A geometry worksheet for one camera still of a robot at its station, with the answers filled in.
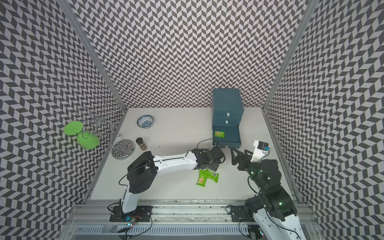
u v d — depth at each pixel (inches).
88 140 28.7
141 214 28.3
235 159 23.6
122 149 36.9
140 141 35.2
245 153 26.9
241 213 28.8
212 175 33.3
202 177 32.8
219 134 40.1
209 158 25.8
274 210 17.9
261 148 22.7
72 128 26.3
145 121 42.8
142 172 20.4
